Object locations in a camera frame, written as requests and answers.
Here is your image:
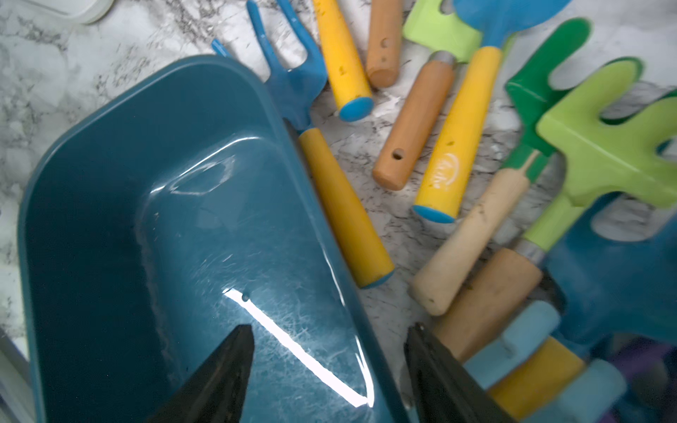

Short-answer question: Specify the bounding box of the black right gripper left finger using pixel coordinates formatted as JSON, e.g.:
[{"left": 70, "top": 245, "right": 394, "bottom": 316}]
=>
[{"left": 147, "top": 324, "right": 255, "bottom": 422}]

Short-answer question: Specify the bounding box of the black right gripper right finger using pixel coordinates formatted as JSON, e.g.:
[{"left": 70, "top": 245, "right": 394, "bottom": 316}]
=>
[{"left": 404, "top": 324, "right": 514, "bottom": 422}]

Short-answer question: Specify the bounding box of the lime rake light wood handle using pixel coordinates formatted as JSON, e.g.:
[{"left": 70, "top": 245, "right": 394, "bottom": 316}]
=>
[{"left": 434, "top": 57, "right": 676, "bottom": 362}]

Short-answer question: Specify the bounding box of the teal fork rake yellow handle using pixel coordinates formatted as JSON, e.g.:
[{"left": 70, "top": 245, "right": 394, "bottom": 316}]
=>
[{"left": 547, "top": 211, "right": 676, "bottom": 362}]

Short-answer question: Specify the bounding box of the purple rake pink handle front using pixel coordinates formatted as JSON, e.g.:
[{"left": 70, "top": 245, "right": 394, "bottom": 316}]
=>
[{"left": 600, "top": 338, "right": 676, "bottom": 422}]

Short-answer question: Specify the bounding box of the teal plastic storage box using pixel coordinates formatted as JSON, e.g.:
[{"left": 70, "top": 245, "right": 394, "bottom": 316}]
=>
[{"left": 18, "top": 55, "right": 407, "bottom": 422}]

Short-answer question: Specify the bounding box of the white rectangular tray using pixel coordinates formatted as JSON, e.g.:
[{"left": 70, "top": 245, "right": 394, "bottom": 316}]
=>
[{"left": 19, "top": 0, "right": 115, "bottom": 25}]

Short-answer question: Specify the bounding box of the blue fork rake yellow handle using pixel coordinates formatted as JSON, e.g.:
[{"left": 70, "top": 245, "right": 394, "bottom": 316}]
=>
[{"left": 413, "top": 0, "right": 569, "bottom": 224}]

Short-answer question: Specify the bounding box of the green rake pale wood handle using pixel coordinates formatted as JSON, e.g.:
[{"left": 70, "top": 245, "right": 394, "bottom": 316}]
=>
[{"left": 409, "top": 18, "right": 592, "bottom": 315}]

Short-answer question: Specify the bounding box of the blue rake yellow handle lower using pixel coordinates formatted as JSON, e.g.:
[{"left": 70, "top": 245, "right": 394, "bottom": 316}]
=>
[{"left": 211, "top": 0, "right": 396, "bottom": 290}]

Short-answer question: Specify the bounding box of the lime rake brown wood handle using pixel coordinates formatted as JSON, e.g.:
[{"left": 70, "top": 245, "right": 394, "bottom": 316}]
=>
[{"left": 366, "top": 0, "right": 403, "bottom": 88}]

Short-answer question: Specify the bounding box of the lime trowel brown wood handle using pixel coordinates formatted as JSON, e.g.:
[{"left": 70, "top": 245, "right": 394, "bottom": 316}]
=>
[{"left": 372, "top": 0, "right": 481, "bottom": 190}]

